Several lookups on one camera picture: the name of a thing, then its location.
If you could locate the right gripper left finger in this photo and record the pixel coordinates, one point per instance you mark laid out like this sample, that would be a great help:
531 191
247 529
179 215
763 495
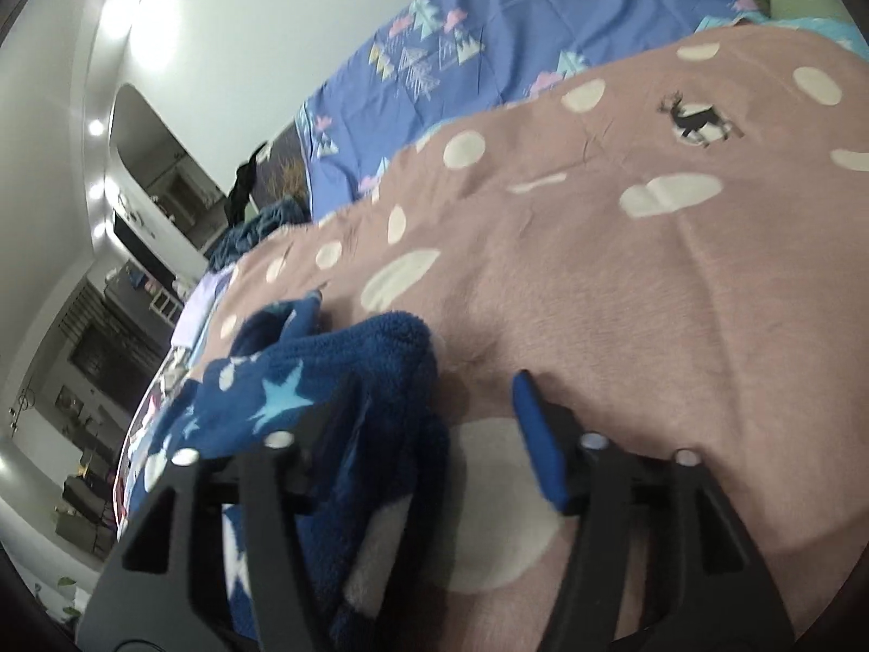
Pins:
249 551

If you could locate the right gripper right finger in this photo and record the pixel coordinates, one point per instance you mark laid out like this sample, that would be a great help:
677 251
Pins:
661 560

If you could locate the navy star fleece garment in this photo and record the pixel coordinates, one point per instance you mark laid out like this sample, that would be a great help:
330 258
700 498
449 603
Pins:
283 360

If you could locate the pink polka dot blanket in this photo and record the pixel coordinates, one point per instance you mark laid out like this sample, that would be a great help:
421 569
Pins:
675 247

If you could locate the dark teal knit cloth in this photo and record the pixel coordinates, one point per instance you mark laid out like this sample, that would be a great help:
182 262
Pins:
239 240

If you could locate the dark patterned pillow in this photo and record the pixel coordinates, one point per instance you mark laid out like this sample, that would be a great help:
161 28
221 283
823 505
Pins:
281 171

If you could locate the purple tree print bedsheet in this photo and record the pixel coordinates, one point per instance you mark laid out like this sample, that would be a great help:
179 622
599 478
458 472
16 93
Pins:
439 60

